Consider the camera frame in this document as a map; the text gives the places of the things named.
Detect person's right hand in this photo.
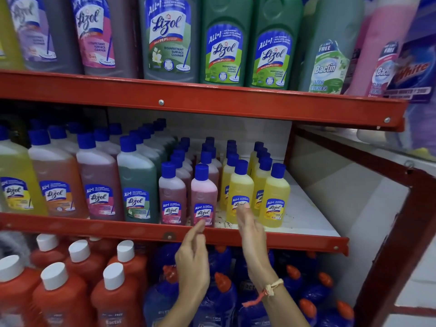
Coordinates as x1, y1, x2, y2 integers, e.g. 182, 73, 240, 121
237, 203, 284, 292

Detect person's left hand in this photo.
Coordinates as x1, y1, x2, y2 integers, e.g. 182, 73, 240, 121
175, 220, 211, 300

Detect person's left forearm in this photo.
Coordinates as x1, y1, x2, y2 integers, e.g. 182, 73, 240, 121
155, 293, 209, 327

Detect person's right forearm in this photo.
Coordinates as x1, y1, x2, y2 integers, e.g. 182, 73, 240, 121
261, 283, 310, 327

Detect group of small yellow bottles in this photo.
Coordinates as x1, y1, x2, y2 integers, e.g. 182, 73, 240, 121
219, 139, 291, 229

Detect group of small pink bottles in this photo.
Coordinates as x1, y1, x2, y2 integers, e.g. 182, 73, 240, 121
158, 136, 223, 228

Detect white shelf board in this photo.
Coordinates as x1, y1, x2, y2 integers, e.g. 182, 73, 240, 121
215, 167, 342, 238

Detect row of medium green bottles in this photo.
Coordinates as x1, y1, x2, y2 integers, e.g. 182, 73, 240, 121
117, 118, 178, 224

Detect group of blue orange-capped bottles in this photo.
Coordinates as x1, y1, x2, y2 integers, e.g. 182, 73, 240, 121
143, 243, 355, 327

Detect medium pink cleaner bottle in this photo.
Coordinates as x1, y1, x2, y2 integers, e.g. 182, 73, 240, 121
93, 127, 121, 159
76, 133, 124, 221
108, 123, 123, 145

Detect red metal shelving rack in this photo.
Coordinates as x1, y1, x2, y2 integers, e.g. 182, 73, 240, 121
0, 69, 409, 327

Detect medium orange cleaner bottle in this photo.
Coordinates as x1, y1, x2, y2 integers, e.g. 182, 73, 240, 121
28, 129, 90, 219
66, 121, 84, 143
48, 125, 80, 157

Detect group of red white-capped bottles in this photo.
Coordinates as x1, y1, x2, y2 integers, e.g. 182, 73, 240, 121
0, 233, 149, 327

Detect dark red metal rack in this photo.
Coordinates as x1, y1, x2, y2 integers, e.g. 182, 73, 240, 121
284, 124, 436, 327

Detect large pale green cleaner bottle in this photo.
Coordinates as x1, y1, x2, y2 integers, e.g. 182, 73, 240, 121
298, 0, 366, 95

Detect large grey-green bottle flower label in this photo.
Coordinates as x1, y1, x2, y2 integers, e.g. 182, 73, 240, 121
138, 0, 202, 84

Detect medium yellow cleaner bottle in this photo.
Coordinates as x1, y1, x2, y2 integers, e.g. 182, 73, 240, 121
0, 125, 48, 217

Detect large grey bottle pink label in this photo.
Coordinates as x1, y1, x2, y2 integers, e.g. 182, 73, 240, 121
69, 0, 142, 79

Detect large pink cleaner bottle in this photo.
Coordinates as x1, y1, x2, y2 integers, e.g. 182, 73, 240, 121
345, 0, 421, 98

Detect purple detergent packet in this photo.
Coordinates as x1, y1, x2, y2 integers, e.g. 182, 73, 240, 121
384, 32, 436, 104

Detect large grey bottle lavender label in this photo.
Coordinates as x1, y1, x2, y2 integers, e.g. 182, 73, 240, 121
6, 0, 83, 74

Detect large yellow cleaner bottle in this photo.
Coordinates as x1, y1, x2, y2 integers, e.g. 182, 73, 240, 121
0, 0, 25, 71

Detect orange and cream thread bracelet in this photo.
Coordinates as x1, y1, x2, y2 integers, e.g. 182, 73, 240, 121
242, 278, 285, 307

